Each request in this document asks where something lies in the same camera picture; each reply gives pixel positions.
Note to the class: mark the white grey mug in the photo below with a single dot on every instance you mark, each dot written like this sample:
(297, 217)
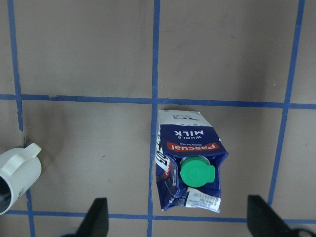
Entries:
(19, 169)

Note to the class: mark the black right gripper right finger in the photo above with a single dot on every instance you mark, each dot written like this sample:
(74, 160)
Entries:
(262, 221)

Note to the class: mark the blue white milk carton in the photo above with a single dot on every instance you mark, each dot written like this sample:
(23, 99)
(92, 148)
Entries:
(188, 156)

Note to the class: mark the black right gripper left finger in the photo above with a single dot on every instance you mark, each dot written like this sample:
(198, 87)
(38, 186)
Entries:
(96, 221)

